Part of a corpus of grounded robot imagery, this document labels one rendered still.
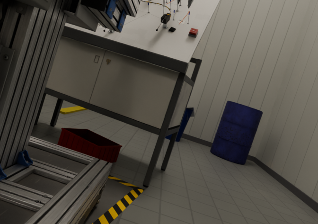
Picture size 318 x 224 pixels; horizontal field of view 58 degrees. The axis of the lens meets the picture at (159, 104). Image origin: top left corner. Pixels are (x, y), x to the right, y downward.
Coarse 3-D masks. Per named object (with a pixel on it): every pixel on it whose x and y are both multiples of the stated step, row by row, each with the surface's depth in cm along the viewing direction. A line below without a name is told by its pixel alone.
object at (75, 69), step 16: (64, 48) 208; (80, 48) 205; (96, 48) 202; (64, 64) 208; (80, 64) 205; (96, 64) 202; (48, 80) 210; (64, 80) 207; (80, 80) 204; (96, 80) 202; (80, 96) 204
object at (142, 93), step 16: (112, 64) 199; (128, 64) 197; (144, 64) 194; (112, 80) 199; (128, 80) 196; (144, 80) 194; (160, 80) 191; (176, 80) 189; (96, 96) 201; (112, 96) 199; (128, 96) 196; (144, 96) 194; (160, 96) 191; (128, 112) 196; (144, 112) 193; (160, 112) 191; (160, 128) 191
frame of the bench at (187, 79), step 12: (180, 72) 188; (180, 84) 188; (192, 84) 235; (60, 96) 208; (60, 108) 273; (96, 108) 201; (168, 108) 190; (120, 120) 197; (132, 120) 195; (168, 120) 189; (156, 132) 191; (168, 132) 200; (156, 144) 191; (168, 144) 246; (156, 156) 191; (168, 156) 246; (144, 180) 192
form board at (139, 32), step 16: (144, 0) 225; (160, 0) 225; (176, 0) 226; (208, 0) 226; (128, 16) 213; (144, 16) 213; (160, 16) 213; (176, 16) 213; (192, 16) 214; (208, 16) 214; (96, 32) 201; (128, 32) 202; (144, 32) 202; (160, 32) 202; (176, 32) 202; (144, 48) 192; (160, 48) 192; (176, 48) 192; (192, 48) 193
